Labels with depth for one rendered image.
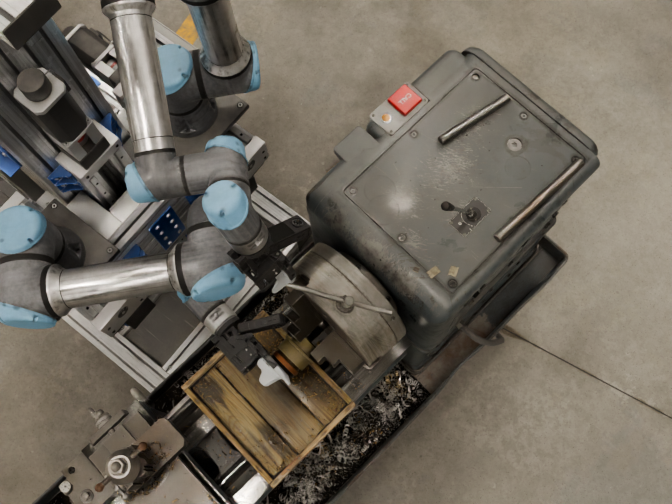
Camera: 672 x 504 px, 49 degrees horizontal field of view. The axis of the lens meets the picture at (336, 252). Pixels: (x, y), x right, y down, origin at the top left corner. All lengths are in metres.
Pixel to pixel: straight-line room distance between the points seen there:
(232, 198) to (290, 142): 1.93
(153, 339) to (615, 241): 1.85
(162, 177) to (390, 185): 0.60
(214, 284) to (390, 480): 1.52
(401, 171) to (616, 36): 2.01
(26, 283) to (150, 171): 0.44
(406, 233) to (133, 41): 0.73
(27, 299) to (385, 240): 0.78
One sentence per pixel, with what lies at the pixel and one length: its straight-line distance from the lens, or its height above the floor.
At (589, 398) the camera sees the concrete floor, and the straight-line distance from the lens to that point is 3.01.
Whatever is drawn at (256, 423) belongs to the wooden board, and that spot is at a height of 0.88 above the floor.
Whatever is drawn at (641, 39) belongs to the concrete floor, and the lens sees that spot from 3.63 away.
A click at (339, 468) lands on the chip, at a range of 2.27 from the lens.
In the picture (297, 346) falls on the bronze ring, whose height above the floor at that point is 1.13.
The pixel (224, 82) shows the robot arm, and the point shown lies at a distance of 1.76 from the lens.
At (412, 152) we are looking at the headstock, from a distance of 1.78.
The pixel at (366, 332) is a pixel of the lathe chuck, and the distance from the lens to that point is 1.69.
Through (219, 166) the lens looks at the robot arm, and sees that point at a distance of 1.35.
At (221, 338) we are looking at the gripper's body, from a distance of 1.83.
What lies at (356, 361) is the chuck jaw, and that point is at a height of 1.11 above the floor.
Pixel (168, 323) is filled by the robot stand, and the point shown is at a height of 0.21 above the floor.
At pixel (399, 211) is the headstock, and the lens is 1.72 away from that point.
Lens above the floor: 2.86
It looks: 73 degrees down
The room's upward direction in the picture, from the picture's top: 6 degrees counter-clockwise
